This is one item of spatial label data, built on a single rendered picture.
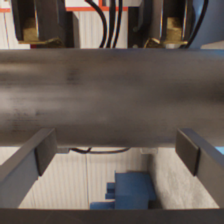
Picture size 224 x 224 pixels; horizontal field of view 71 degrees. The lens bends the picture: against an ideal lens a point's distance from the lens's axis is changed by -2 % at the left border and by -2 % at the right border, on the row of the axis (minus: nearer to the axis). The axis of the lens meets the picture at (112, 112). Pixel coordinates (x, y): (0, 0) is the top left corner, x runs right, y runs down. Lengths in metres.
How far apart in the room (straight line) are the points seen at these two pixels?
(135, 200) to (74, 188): 1.42
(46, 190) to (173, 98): 3.72
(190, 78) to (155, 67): 0.06
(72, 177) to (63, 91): 3.30
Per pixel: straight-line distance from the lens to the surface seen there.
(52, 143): 0.16
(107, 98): 0.26
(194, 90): 0.29
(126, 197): 2.74
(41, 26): 0.61
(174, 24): 0.63
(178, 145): 0.17
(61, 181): 3.64
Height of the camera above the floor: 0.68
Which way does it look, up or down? level
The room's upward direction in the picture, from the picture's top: 90 degrees counter-clockwise
